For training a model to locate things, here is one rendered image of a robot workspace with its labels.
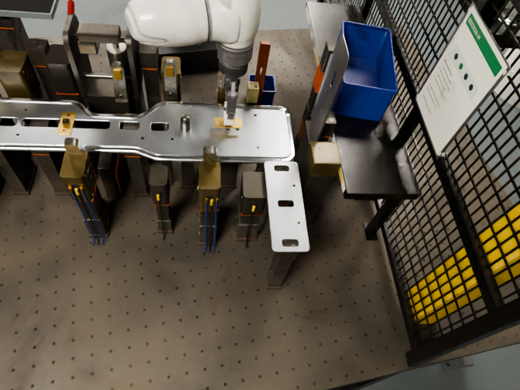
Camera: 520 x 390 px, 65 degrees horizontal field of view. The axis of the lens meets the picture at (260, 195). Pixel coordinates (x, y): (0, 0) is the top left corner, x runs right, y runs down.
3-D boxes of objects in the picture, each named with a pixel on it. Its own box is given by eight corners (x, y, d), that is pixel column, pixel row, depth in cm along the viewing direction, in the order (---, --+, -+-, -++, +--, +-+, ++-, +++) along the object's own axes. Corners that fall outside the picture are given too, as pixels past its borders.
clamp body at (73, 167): (87, 246, 131) (54, 186, 102) (92, 214, 137) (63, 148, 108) (108, 246, 132) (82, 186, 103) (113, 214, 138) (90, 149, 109)
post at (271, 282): (265, 289, 130) (281, 251, 106) (265, 274, 133) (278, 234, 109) (281, 289, 131) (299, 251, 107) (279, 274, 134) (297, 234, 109)
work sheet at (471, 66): (436, 159, 109) (510, 67, 83) (413, 98, 121) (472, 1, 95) (443, 159, 109) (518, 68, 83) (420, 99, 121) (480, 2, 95)
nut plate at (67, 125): (70, 135, 116) (70, 131, 115) (56, 134, 116) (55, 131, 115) (76, 113, 121) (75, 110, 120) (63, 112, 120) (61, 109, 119)
